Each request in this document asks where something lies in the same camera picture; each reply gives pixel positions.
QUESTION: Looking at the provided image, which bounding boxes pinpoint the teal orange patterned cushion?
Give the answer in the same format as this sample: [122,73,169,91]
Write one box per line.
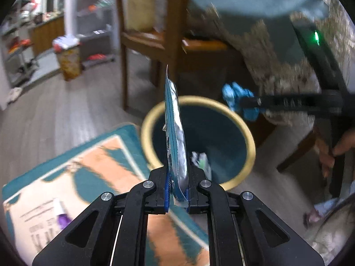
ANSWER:
[2,124,209,265]

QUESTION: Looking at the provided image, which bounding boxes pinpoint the white slippers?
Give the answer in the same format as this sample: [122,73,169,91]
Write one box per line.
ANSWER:
[7,87,23,104]

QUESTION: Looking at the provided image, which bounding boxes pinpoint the wooden kitchen cabinet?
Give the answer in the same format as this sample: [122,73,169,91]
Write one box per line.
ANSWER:
[28,15,65,57]

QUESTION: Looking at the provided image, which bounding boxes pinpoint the person's right hand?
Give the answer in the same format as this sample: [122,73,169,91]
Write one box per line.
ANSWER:
[315,129,355,178]

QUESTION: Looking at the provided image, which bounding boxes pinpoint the blue snack packet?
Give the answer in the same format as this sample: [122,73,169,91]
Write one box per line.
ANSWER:
[163,69,189,208]

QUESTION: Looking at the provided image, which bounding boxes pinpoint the teal lace-edged tablecloth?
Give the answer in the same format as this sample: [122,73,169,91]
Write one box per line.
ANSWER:
[188,0,350,128]

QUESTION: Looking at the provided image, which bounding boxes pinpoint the paper bag on chair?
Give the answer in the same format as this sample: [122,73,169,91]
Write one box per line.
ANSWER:
[123,0,167,32]

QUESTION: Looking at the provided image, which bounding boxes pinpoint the teal bin with yellow rim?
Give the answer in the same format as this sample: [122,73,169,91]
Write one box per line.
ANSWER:
[140,96,256,191]

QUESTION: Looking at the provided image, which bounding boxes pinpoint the grey metal shelf rack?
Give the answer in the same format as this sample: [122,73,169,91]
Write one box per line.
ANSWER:
[1,0,39,88]

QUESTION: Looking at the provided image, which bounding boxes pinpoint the wooden dining chair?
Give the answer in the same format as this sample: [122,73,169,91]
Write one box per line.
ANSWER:
[116,0,232,110]

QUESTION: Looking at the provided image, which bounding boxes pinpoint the light blue wrapper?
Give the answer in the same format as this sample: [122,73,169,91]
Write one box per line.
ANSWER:
[222,82,265,122]

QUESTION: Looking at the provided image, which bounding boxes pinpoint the yellow patterned trash bin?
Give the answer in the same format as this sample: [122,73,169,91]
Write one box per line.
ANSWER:
[52,35,81,81]

